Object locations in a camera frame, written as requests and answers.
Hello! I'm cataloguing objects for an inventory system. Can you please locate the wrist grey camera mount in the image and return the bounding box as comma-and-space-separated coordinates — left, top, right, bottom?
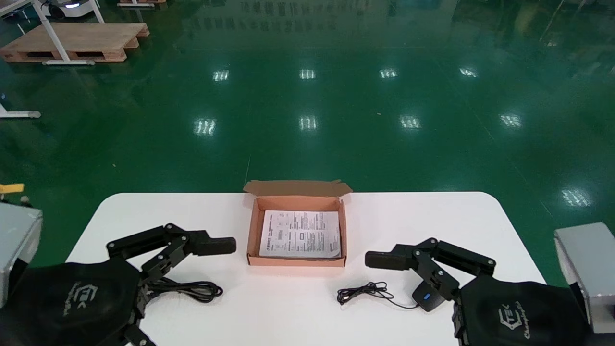
0, 202, 43, 308
554, 222, 615, 334

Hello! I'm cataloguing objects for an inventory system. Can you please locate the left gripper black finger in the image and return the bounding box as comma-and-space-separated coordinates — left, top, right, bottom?
107, 223, 237, 289
124, 324, 157, 346

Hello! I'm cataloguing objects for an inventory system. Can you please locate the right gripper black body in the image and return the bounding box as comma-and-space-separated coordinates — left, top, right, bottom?
454, 275, 589, 346

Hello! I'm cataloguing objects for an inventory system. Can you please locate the left wrist grey camera mount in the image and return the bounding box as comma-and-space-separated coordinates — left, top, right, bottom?
0, 202, 43, 308

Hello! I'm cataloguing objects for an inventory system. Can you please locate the right wrist grey camera mount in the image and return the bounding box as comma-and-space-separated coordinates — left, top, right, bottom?
554, 222, 615, 334

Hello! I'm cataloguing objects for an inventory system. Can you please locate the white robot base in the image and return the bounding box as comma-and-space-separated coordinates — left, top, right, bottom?
41, 0, 99, 19

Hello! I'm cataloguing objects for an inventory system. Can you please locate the printed white paper manual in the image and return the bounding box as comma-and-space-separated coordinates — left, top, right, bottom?
259, 210, 342, 259

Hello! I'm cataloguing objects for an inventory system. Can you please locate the white metal-frame table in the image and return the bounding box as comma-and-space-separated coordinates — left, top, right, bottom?
0, 103, 42, 119
0, 0, 105, 66

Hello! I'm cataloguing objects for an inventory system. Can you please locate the black cable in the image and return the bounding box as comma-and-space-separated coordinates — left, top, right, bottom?
147, 278, 224, 303

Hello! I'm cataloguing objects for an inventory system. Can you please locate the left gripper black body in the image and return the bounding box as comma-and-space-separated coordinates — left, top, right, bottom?
0, 259, 145, 346

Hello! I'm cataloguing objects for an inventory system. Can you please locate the large wooden pallet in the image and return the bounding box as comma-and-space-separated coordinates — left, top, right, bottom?
0, 22, 150, 63

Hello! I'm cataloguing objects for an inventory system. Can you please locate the black usb device with cable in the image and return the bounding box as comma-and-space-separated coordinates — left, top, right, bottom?
337, 281, 446, 313

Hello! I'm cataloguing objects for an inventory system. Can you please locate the brown cardboard box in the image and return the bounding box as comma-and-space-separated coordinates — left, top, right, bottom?
243, 180, 354, 268

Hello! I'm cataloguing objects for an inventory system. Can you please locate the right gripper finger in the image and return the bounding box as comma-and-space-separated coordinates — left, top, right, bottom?
452, 308, 470, 346
364, 237, 496, 301

